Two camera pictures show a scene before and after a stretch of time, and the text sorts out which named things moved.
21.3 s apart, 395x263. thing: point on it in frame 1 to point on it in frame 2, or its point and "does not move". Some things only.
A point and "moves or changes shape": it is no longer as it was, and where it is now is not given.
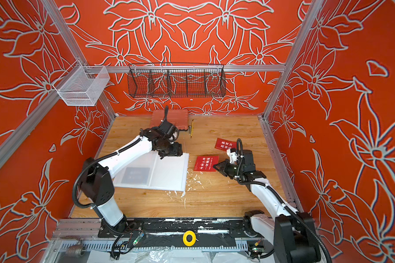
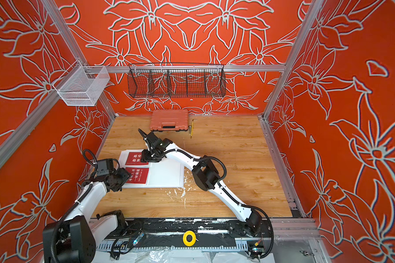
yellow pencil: [192, 127] does not move
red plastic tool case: [178, 117] does not move
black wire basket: [176, 80] does not move
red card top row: [224, 144] moves or changes shape
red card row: [206, 163] moves or changes shape
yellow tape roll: [189, 244] does not move
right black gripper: [226, 169] to [148, 154]
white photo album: [169, 172] does not move
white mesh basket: [82, 85] does not move
